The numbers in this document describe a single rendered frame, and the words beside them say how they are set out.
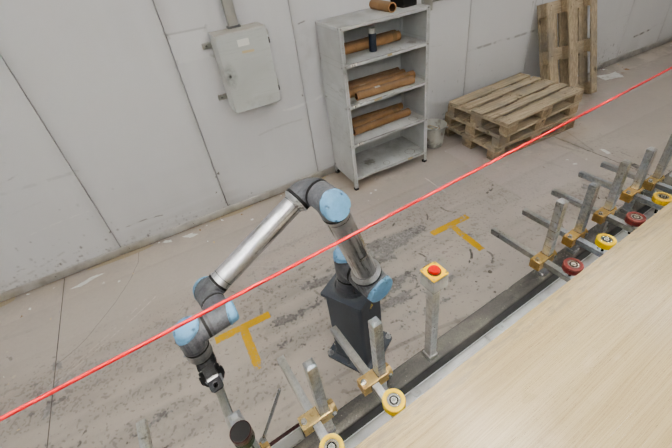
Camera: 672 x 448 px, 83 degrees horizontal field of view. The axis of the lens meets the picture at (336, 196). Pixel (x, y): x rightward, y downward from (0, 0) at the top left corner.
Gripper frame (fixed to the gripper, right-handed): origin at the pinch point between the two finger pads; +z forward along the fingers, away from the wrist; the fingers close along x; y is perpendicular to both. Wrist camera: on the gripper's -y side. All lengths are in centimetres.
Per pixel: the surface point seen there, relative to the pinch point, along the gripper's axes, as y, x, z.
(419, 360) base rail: -32, -75, 13
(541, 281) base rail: -36, -149, 13
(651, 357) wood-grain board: -86, -131, -7
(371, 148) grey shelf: 210, -223, 69
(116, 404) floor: 84, 65, 83
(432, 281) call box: -35, -76, -39
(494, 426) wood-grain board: -70, -71, -7
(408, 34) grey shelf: 196, -265, -44
